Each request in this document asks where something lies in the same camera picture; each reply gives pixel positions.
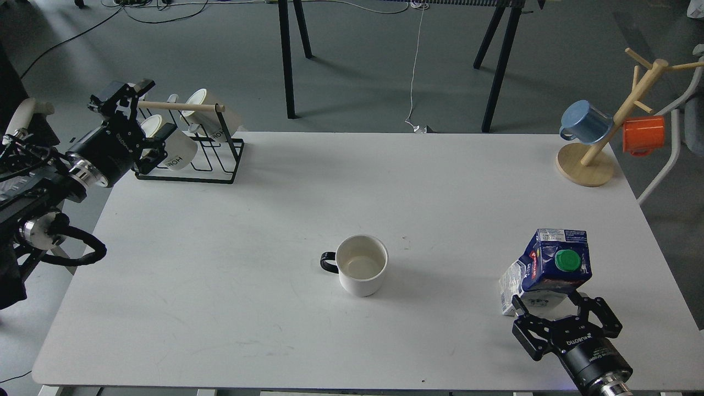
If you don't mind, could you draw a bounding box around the black table leg left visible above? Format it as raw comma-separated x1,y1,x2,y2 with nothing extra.
277,0,312,120

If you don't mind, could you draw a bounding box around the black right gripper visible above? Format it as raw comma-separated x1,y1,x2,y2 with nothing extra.
512,291,633,394

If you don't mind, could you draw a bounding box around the white mug on rack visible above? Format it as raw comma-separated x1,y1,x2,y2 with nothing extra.
180,88,243,142
140,114,197,171

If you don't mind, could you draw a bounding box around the black floor cable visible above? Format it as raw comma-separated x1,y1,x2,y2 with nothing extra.
22,0,410,78

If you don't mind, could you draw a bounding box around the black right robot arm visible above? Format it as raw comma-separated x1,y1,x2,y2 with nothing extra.
512,291,633,395

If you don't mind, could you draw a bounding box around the white hanging cable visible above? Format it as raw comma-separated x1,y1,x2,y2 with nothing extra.
404,0,430,134

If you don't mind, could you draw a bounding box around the white mug rear on rack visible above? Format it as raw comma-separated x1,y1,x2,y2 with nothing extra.
180,88,243,142

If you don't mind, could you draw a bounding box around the blue metal mug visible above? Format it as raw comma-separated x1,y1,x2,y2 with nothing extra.
559,100,614,145

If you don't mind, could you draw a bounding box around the wooden mug tree stand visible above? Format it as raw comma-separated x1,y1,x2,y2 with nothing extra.
555,48,702,187

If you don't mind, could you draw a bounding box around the blue white milk carton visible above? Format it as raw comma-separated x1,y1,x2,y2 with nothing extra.
498,228,592,316

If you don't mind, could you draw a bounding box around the grey white office chair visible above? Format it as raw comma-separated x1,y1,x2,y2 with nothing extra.
637,65,703,206

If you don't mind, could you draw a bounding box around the white mug front on rack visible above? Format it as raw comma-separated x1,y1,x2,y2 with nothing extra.
140,114,197,171

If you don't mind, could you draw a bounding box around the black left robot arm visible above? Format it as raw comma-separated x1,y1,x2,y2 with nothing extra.
1,79,166,309

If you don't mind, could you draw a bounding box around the black table leg right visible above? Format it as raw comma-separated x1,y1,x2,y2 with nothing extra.
473,1,526,133

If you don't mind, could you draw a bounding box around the white chair at left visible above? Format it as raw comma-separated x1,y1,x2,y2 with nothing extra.
2,98,60,146

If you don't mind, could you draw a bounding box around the white mug black handle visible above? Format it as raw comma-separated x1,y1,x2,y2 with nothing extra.
320,235,389,298

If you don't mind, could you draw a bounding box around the black table leg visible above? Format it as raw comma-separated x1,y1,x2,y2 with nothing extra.
277,0,312,120
473,1,526,133

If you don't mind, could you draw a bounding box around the orange mug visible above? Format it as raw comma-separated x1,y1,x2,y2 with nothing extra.
623,115,666,156

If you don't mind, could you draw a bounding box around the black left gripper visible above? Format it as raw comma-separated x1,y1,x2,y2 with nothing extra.
67,79,177,188

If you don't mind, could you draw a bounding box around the black wire mug rack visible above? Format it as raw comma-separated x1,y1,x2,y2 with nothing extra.
134,95,245,184

